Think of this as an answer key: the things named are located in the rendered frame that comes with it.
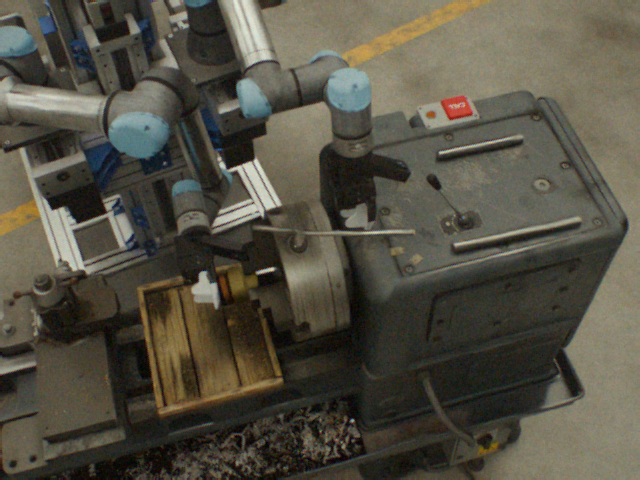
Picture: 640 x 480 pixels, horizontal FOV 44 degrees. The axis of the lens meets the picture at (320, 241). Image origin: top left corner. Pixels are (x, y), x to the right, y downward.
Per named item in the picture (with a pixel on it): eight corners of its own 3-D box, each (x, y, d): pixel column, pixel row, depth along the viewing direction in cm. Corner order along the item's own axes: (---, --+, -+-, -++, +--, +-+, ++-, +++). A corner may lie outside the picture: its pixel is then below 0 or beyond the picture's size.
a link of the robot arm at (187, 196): (203, 194, 205) (198, 173, 198) (211, 228, 199) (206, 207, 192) (173, 201, 204) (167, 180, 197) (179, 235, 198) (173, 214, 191)
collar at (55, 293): (64, 273, 183) (60, 266, 180) (67, 302, 178) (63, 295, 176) (29, 281, 182) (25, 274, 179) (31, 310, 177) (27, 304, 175)
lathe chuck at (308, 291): (299, 234, 207) (300, 176, 179) (332, 348, 195) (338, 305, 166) (265, 243, 206) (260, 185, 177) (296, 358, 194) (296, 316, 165)
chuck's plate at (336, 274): (312, 231, 208) (315, 173, 179) (346, 345, 196) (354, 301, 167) (299, 234, 207) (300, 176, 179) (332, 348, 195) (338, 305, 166)
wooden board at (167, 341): (251, 267, 213) (250, 259, 209) (284, 388, 193) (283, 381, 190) (139, 294, 209) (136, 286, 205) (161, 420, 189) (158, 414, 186)
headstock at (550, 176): (519, 179, 227) (548, 78, 195) (595, 321, 201) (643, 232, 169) (317, 227, 220) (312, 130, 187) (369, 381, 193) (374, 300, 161)
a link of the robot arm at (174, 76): (150, 40, 182) (205, 180, 221) (129, 73, 176) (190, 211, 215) (196, 45, 178) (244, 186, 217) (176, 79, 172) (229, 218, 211)
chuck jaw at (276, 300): (294, 276, 182) (308, 319, 175) (296, 289, 186) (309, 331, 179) (247, 288, 181) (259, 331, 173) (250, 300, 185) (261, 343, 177)
